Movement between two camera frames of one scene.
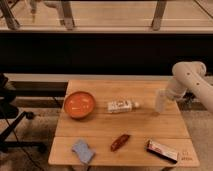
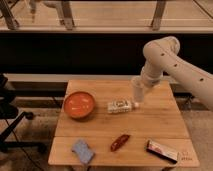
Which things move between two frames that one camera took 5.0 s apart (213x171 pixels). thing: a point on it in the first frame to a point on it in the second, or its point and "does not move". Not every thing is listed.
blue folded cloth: x=83 y=150 does not move
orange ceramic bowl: x=79 y=104 does not move
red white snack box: x=163 y=151 does not move
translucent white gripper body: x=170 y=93 to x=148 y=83
